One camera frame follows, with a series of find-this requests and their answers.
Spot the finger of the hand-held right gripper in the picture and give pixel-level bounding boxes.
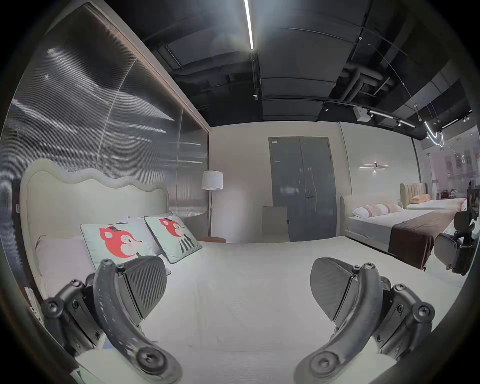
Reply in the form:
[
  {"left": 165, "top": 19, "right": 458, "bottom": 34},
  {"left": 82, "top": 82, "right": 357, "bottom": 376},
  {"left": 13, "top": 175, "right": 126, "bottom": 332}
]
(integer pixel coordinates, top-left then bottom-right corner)
[
  {"left": 452, "top": 209, "right": 480, "bottom": 244},
  {"left": 434, "top": 232, "right": 476, "bottom": 277}
]

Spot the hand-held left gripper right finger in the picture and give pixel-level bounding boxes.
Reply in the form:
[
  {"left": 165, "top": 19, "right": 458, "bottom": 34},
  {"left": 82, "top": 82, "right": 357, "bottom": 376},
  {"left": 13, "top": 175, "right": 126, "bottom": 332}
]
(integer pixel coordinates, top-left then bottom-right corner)
[{"left": 293, "top": 257, "right": 436, "bottom": 384}]

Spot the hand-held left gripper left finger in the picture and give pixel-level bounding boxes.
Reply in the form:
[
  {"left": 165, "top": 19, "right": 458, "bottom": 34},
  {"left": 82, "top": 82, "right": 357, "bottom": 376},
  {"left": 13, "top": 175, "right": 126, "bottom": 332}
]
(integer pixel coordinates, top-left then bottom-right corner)
[{"left": 40, "top": 255, "right": 183, "bottom": 384}]

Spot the brown bed blanket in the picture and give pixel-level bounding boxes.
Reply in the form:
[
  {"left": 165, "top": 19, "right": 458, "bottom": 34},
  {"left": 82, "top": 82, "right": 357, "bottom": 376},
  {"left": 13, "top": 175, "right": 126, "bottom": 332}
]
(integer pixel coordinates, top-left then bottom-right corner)
[{"left": 387, "top": 211, "right": 457, "bottom": 271}]

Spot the bed with ribbed headboard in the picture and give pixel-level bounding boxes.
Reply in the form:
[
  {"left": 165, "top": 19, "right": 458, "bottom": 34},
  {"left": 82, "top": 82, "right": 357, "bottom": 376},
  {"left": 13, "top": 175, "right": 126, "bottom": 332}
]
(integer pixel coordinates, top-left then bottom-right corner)
[{"left": 399, "top": 182, "right": 468, "bottom": 213}]

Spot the large fox print cushion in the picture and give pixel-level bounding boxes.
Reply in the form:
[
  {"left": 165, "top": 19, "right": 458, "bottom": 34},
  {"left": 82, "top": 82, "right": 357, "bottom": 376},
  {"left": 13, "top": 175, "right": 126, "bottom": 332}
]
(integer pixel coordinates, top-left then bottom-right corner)
[{"left": 80, "top": 222, "right": 159, "bottom": 271}]

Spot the bed with grey sheet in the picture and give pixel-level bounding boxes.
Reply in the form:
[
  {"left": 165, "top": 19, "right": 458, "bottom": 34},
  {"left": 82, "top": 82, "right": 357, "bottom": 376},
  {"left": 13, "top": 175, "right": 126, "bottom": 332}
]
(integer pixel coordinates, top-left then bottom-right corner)
[{"left": 339, "top": 194, "right": 457, "bottom": 271}]

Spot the pink striped white pillow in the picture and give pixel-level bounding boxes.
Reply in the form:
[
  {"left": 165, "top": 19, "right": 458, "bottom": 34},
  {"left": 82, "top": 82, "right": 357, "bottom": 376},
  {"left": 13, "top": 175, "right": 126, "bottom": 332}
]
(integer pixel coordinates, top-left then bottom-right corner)
[{"left": 352, "top": 203, "right": 404, "bottom": 220}]

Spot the small fox print cushion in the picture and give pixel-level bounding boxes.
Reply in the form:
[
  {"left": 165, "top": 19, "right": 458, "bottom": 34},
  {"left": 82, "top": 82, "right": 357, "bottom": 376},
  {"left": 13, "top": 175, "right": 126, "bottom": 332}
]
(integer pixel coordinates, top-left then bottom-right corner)
[{"left": 144, "top": 214, "right": 203, "bottom": 265}]

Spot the cream padded wavy headboard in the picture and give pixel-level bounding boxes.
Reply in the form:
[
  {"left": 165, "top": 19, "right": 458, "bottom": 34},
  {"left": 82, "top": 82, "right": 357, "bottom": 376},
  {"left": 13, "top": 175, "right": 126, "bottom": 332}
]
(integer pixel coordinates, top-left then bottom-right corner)
[{"left": 19, "top": 158, "right": 170, "bottom": 301}]

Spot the bed with white sheet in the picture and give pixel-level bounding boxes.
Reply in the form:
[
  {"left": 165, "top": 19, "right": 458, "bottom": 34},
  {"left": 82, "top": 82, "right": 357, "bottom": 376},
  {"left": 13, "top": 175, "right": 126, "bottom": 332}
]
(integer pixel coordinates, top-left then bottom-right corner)
[{"left": 37, "top": 232, "right": 467, "bottom": 384}]

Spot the beige chair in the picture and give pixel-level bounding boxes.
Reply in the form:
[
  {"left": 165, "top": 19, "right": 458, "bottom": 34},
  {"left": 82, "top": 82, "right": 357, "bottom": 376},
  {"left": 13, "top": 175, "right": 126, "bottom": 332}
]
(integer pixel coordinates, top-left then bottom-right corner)
[{"left": 261, "top": 205, "right": 290, "bottom": 244}]

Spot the grey double door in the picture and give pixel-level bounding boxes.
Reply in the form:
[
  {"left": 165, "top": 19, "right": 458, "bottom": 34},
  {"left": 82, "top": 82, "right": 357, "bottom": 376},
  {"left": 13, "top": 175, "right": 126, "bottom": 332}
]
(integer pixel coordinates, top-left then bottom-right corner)
[{"left": 268, "top": 136, "right": 337, "bottom": 243}]

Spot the floor lamp with white shade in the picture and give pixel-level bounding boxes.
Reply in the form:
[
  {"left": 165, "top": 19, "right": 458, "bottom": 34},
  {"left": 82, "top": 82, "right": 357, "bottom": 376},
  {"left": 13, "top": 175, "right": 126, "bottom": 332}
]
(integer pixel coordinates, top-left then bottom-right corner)
[{"left": 201, "top": 170, "right": 224, "bottom": 238}]

